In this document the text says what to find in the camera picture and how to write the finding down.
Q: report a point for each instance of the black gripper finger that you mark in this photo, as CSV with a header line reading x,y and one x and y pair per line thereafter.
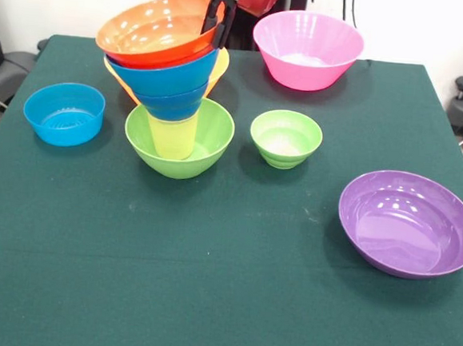
x,y
224,30
210,19

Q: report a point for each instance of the red bowl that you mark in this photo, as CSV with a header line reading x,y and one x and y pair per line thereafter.
x,y
154,30

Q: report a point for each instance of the large light blue bowl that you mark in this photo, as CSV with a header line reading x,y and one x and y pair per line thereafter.
x,y
167,77

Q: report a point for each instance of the pink bowl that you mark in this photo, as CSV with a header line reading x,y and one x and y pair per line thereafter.
x,y
304,66

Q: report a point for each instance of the small dark blue bowl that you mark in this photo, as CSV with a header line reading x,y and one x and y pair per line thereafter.
x,y
168,108

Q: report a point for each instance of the yellow cup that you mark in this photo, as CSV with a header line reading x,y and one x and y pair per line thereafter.
x,y
172,140

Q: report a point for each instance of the small green bowl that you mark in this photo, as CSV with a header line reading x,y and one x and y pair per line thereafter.
x,y
286,141

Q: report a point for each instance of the purple bowl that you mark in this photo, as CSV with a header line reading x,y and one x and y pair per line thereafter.
x,y
407,235

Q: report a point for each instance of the orange bowl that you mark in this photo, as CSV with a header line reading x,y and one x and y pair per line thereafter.
x,y
219,72

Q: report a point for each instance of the large green bowl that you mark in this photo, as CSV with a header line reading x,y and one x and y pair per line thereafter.
x,y
214,139

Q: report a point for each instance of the low ribbed blue bowl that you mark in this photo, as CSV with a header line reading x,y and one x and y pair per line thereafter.
x,y
63,119

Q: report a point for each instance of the dark green tablecloth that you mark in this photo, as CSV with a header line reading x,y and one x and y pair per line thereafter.
x,y
221,300

